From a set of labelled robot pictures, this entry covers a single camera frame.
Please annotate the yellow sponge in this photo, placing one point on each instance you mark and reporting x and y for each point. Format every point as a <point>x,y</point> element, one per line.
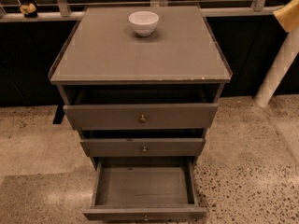
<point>288,16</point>

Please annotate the white ceramic bowl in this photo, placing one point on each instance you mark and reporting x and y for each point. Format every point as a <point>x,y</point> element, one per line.
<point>144,23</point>

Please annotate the grey bottom drawer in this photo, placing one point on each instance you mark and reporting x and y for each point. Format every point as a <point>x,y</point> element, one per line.
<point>144,189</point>

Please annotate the white diagonal post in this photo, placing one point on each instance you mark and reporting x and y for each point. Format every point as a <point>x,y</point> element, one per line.
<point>279,68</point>

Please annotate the metal railing frame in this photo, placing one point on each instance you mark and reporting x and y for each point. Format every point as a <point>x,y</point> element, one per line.
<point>46,14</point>

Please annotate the grey drawer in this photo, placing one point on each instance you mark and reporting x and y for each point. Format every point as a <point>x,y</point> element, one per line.
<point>141,108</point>
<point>144,189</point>
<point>143,143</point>

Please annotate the grey top drawer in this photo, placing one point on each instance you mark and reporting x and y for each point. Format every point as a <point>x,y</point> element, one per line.
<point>141,108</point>

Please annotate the small yellow black object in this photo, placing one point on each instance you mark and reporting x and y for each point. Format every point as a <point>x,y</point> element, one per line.
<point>28,10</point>

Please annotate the grey wooden drawer cabinet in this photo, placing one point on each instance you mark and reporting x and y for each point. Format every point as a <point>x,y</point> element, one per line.
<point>105,51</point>

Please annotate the grey middle drawer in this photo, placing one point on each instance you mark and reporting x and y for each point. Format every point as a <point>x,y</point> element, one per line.
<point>143,143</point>

